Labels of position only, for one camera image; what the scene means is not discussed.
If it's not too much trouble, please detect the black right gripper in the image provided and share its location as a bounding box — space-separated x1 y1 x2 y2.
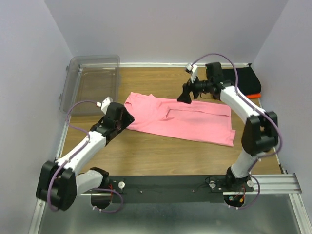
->
176 73 213 105

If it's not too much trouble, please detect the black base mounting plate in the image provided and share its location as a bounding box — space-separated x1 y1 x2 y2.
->
80 174 264 210

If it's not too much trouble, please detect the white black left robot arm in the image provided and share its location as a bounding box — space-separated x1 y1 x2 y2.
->
36 98 135 212

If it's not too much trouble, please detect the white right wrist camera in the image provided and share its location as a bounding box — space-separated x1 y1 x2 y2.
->
185 63 198 83

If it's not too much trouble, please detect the clear plastic bin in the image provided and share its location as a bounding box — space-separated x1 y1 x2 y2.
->
59 55 121 114

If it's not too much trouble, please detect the folded black t shirt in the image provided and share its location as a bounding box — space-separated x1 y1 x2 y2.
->
218 67 262 96

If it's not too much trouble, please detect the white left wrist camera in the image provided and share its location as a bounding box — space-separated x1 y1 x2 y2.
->
96 97 113 114

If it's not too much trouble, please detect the aluminium frame rail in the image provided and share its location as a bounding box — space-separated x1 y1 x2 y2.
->
28 62 303 234

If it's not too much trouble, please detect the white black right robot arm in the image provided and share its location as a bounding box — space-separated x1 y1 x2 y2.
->
177 62 281 191

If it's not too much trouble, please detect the folded orange t shirt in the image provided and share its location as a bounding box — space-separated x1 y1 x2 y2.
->
246 93 261 99

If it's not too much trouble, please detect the pink t shirt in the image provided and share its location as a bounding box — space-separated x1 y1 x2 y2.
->
124 92 235 147

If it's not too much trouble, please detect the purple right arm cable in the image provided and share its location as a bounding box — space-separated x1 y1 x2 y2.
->
190 53 284 211

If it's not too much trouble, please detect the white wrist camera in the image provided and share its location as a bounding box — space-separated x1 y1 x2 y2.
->
185 63 198 83
96 97 113 114

